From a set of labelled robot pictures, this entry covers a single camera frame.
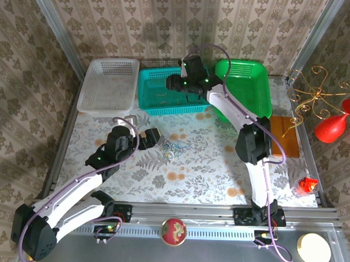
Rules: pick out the floral patterned table cover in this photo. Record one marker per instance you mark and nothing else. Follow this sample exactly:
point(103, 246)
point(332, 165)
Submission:
point(190, 177)

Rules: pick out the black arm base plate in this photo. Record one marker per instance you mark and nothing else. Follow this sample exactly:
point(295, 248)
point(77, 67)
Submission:
point(124, 212)
point(241, 216)

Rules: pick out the green perforated plastic basket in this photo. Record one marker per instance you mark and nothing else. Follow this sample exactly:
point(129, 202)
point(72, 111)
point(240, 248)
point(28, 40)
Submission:
point(248, 82)

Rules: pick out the red goblet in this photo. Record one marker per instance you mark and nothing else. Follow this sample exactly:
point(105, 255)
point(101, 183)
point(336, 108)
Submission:
point(330, 127)

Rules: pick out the aluminium table side rail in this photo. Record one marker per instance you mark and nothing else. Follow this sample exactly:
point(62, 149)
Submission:
point(307, 141)
point(64, 133)

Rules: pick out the small black controller box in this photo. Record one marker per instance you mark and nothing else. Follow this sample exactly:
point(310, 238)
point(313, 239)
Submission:
point(105, 229)
point(264, 235)

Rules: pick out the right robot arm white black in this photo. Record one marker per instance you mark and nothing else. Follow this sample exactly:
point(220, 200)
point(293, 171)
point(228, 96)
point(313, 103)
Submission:
point(230, 107)

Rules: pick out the red ball with gold pattern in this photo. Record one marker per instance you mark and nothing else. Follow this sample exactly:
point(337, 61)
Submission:
point(173, 232)

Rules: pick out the small red toy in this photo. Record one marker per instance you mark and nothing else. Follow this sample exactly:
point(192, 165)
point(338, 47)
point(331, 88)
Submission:
point(306, 183)

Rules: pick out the cream round disc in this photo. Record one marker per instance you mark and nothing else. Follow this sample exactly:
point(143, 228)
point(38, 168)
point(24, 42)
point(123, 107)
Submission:
point(314, 249)

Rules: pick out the white perforated plastic basket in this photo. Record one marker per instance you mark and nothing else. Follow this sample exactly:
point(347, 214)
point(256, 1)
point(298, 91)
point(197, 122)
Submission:
point(107, 85)

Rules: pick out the silver metal shelf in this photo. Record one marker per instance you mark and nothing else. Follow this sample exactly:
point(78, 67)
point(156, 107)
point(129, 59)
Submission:
point(216, 256)

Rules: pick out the aluminium mounting rail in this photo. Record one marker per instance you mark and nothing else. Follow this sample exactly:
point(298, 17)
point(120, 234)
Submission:
point(189, 212)

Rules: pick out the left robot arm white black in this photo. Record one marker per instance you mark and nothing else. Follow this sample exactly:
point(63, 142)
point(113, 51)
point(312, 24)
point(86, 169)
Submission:
point(69, 190)

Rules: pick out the brown wooden board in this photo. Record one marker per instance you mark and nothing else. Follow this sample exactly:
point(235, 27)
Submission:
point(284, 134)

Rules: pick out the teal perforated plastic basket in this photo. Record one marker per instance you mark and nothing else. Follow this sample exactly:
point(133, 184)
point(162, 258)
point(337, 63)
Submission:
point(153, 87)

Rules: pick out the aluminium frame post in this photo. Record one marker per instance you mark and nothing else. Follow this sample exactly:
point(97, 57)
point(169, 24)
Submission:
point(317, 35)
point(59, 32)

